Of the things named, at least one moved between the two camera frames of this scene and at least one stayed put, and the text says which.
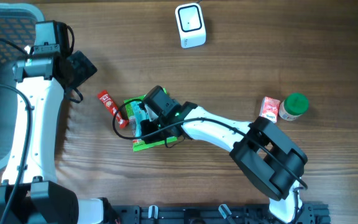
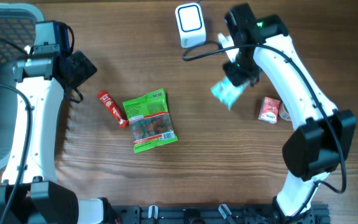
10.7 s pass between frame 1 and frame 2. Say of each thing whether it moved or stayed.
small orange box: stayed
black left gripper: stayed
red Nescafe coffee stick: stayed
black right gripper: moved
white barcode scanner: stayed
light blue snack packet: moved
